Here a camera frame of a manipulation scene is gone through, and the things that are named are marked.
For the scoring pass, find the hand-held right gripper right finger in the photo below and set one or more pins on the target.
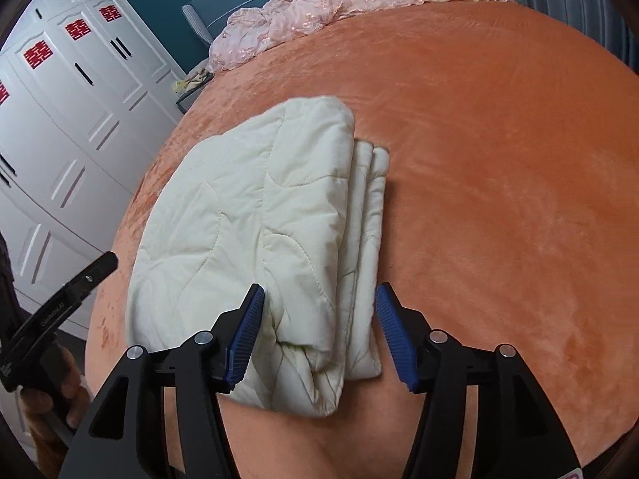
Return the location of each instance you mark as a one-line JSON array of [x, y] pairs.
[[394, 334]]

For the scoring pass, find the red paper door decal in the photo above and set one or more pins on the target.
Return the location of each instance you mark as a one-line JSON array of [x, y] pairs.
[[108, 14], [4, 94], [77, 30], [37, 56]]

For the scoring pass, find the pale yellow cloth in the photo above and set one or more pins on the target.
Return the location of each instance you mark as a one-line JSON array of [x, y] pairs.
[[192, 80]]

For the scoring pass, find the grey headboard side panel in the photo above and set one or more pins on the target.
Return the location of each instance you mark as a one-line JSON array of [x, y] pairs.
[[195, 22]]

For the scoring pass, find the dark nightstand with clothes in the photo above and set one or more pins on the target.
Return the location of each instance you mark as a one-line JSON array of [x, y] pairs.
[[187, 97]]

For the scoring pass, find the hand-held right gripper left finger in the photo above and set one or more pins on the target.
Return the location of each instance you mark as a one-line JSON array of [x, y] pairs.
[[247, 332]]

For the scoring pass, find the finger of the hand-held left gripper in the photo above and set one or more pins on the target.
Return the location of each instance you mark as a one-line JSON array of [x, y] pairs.
[[92, 274]]

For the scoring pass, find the orange plush blanket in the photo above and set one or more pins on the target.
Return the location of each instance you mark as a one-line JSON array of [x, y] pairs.
[[499, 184]]

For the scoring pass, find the white wardrobe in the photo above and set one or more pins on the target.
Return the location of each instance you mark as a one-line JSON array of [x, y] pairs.
[[75, 134]]

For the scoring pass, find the pink lace bedspread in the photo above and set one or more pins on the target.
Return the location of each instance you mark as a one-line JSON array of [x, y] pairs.
[[324, 5]]

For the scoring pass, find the cream quilted jacket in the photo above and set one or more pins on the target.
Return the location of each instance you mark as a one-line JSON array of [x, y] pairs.
[[239, 209]]

